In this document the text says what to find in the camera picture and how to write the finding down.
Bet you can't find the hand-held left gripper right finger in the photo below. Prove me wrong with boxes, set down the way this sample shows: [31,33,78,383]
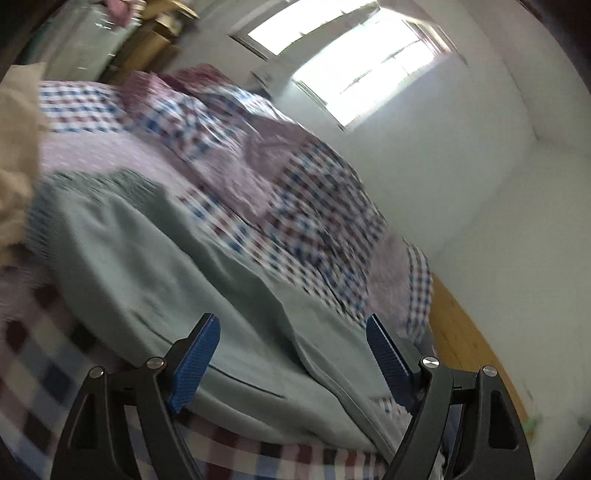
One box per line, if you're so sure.
[366,314,536,480]

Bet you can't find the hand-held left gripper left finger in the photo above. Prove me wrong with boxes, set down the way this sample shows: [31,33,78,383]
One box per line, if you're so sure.
[51,313,221,480]

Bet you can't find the grey-blue sweatpants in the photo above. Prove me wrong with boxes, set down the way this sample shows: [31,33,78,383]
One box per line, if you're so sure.
[28,168,416,457]

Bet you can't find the wooden headboard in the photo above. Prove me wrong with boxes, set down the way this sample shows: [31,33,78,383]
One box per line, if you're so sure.
[429,272,531,431]

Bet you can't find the checked and dotted duvet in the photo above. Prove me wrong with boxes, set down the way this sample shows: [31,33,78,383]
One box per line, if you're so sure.
[120,65,435,342]

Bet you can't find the beige garment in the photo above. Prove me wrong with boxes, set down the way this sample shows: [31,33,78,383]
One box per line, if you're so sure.
[0,62,49,269]

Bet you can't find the maroon dotted pillow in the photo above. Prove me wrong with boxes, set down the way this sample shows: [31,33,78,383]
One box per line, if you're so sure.
[164,64,237,94]

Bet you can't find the window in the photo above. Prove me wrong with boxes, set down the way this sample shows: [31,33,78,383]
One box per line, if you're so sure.
[231,0,467,132]

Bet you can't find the covered white suitcase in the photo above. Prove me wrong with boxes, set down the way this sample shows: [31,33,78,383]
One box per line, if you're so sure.
[41,0,134,85]

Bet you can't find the pink cloth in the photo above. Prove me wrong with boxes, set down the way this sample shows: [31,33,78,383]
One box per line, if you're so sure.
[104,0,148,22]

